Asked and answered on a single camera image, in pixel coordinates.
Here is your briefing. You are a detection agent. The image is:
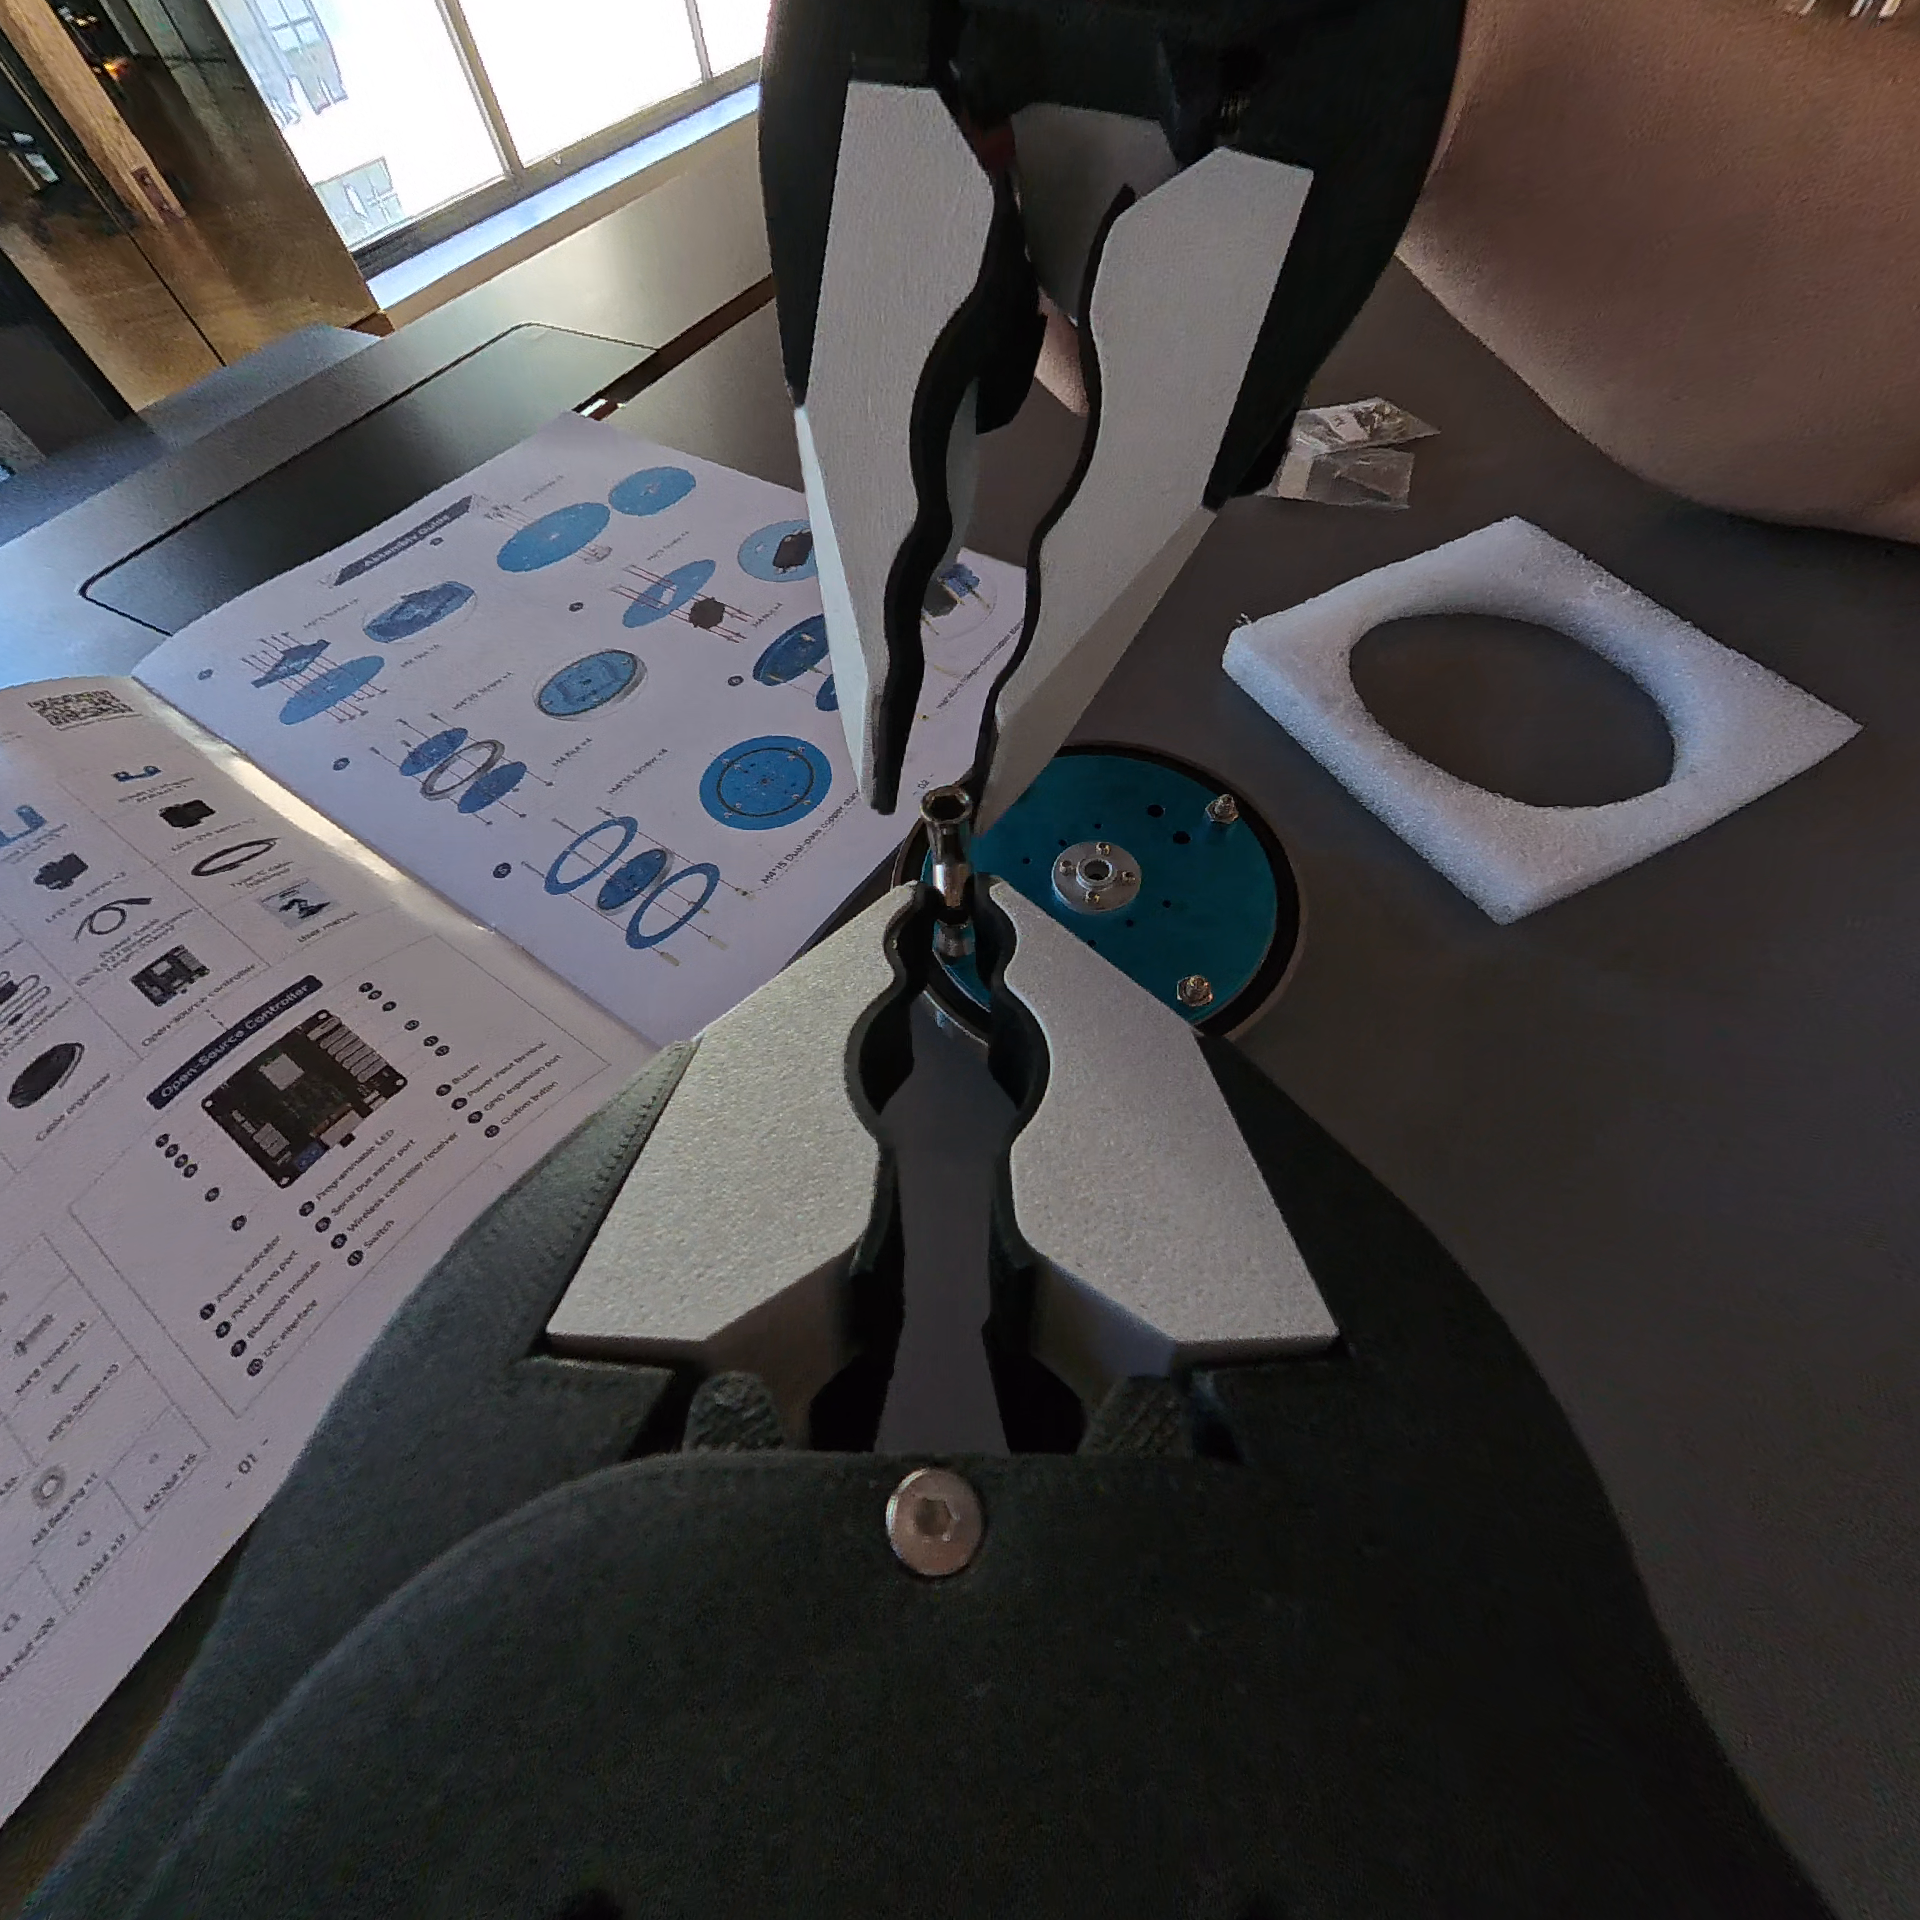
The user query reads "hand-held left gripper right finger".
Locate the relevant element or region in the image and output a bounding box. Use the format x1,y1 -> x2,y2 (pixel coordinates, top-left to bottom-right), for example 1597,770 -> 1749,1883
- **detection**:
984,882 -> 1341,1373

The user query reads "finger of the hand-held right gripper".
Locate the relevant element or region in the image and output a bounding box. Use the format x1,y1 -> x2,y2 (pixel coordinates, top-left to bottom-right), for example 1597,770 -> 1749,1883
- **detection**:
977,139 -> 1317,829
790,80 -> 1051,816

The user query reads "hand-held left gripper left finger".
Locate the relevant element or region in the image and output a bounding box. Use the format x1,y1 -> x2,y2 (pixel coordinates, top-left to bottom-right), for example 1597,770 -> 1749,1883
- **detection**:
546,882 -> 915,1365

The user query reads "blue round base plate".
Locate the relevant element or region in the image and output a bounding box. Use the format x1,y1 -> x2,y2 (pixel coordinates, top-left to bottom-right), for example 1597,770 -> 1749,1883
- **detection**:
891,744 -> 1297,1040

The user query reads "small metal socket wrench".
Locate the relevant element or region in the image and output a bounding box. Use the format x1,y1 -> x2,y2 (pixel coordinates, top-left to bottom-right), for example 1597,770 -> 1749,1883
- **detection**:
918,787 -> 981,962

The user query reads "person's right forearm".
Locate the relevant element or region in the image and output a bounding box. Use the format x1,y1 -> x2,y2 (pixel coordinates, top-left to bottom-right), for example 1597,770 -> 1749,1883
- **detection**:
1395,0 -> 1920,544

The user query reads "dark grey desk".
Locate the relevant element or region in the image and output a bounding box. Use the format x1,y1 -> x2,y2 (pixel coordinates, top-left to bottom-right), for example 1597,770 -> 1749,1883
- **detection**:
0,90 -> 1920,1920

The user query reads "large window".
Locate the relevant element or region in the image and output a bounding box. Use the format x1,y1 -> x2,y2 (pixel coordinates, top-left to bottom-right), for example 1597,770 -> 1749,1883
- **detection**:
211,0 -> 776,256

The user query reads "white instruction booklet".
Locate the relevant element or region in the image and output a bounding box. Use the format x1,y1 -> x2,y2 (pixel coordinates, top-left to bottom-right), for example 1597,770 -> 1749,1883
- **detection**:
0,411 -> 1008,1809

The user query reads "white foam square with hole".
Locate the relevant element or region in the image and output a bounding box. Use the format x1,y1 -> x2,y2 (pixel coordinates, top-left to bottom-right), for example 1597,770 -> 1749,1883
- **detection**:
1222,516 -> 1865,924

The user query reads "brown wooden panel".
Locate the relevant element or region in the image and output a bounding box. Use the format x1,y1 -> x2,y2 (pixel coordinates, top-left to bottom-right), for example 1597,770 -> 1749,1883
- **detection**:
0,0 -> 380,377

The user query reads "black desk with cable flap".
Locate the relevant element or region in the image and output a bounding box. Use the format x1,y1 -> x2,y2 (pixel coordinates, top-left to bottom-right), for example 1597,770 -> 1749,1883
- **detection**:
0,321 -> 662,641

